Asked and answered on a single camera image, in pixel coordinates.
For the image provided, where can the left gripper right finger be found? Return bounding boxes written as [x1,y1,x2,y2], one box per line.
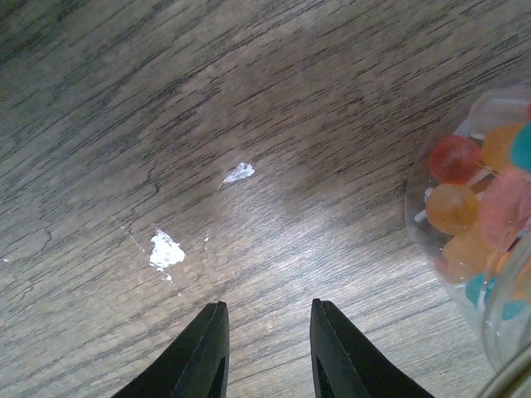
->
[309,298,432,398]

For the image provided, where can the clear plastic jar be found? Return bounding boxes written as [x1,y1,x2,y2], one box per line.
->
[405,76,530,369]

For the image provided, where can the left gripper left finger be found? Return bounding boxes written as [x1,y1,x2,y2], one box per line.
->
[114,302,230,398]

